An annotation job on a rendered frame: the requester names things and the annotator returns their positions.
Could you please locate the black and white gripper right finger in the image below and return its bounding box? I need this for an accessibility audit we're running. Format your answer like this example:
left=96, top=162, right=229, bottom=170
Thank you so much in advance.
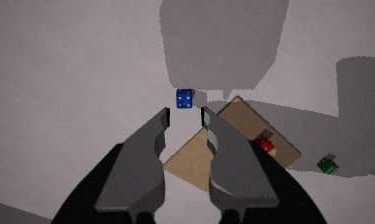
left=201, top=106, right=327, bottom=224

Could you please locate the green die with white pips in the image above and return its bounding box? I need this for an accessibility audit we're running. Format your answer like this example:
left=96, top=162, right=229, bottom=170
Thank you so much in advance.
left=317, top=158, right=339, bottom=174

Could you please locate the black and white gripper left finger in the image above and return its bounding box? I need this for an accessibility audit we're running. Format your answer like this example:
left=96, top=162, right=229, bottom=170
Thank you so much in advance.
left=51, top=107, right=170, bottom=224

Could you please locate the blue die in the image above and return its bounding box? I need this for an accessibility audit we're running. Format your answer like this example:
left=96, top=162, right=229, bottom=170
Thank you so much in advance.
left=176, top=89, right=192, bottom=109

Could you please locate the tan mat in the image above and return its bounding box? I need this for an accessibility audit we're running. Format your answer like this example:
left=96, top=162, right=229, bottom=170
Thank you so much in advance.
left=163, top=96, right=302, bottom=193

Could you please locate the red die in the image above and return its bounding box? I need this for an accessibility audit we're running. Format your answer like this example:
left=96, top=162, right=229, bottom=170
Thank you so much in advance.
left=255, top=135, right=274, bottom=152

